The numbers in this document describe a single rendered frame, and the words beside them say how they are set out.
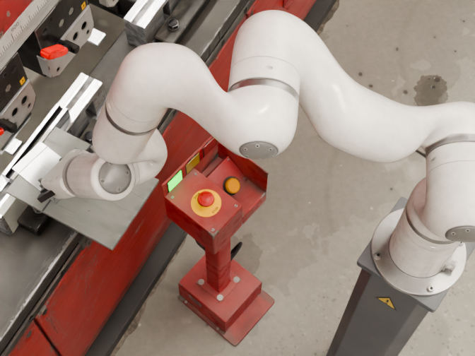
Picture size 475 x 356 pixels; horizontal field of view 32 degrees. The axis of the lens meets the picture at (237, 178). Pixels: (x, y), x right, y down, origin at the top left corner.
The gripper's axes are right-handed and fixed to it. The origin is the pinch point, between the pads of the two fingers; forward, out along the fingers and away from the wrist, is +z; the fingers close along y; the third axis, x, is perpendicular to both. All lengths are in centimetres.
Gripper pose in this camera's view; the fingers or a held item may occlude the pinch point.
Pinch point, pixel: (56, 174)
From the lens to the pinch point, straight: 173.4
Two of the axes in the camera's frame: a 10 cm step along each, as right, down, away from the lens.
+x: 5.9, 7.2, 3.6
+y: -6.3, 6.9, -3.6
